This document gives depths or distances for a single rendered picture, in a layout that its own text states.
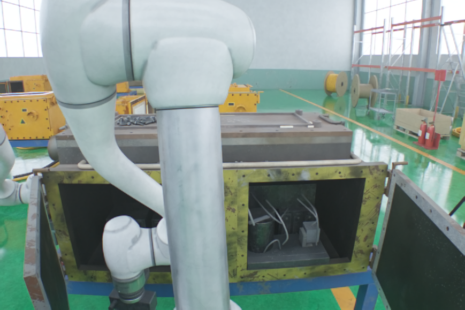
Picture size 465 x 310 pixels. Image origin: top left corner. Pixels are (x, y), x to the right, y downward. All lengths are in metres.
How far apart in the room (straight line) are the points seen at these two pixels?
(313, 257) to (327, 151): 0.51
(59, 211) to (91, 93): 0.98
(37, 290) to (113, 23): 0.59
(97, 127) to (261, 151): 0.81
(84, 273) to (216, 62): 1.30
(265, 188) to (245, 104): 2.42
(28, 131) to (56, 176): 3.32
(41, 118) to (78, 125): 3.96
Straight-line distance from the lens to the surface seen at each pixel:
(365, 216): 1.40
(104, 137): 0.52
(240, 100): 3.79
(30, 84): 11.67
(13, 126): 4.73
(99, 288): 1.62
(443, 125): 7.63
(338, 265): 1.51
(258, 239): 1.39
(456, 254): 0.96
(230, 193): 1.16
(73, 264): 1.53
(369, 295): 1.80
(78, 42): 0.42
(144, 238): 0.78
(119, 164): 0.57
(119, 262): 0.79
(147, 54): 0.40
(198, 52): 0.40
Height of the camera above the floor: 1.65
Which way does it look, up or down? 15 degrees down
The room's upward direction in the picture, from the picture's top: straight up
